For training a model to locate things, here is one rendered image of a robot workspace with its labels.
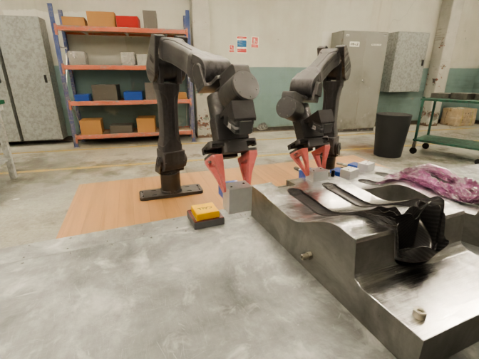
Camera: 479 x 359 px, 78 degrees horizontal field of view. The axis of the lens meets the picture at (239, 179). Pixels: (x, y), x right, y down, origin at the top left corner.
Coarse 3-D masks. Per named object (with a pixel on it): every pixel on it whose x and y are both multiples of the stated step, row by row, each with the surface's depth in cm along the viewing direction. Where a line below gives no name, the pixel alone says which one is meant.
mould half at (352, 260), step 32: (256, 192) 76; (288, 192) 73; (320, 192) 74; (352, 192) 75; (288, 224) 63; (320, 224) 53; (352, 224) 48; (448, 224) 53; (320, 256) 54; (352, 256) 46; (384, 256) 48; (448, 256) 53; (352, 288) 47; (384, 288) 45; (416, 288) 45; (448, 288) 45; (384, 320) 42; (416, 320) 39; (448, 320) 39; (416, 352) 37; (448, 352) 40
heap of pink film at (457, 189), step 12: (408, 168) 89; (420, 168) 87; (432, 168) 84; (444, 168) 85; (384, 180) 85; (396, 180) 82; (408, 180) 79; (420, 180) 77; (432, 180) 76; (444, 180) 82; (456, 180) 80; (468, 180) 78; (444, 192) 74; (456, 192) 73; (468, 192) 72
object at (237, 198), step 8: (232, 184) 59; (240, 184) 59; (248, 184) 60; (232, 192) 57; (240, 192) 58; (248, 192) 59; (224, 200) 61; (232, 200) 58; (240, 200) 59; (248, 200) 60; (232, 208) 59; (240, 208) 59; (248, 208) 60
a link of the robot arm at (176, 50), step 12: (156, 36) 73; (180, 36) 76; (156, 48) 74; (168, 48) 72; (180, 48) 67; (192, 48) 66; (156, 60) 76; (168, 60) 73; (180, 60) 68; (192, 60) 62; (204, 60) 59; (216, 60) 60; (228, 60) 62; (156, 72) 77; (204, 72) 59; (216, 72) 60
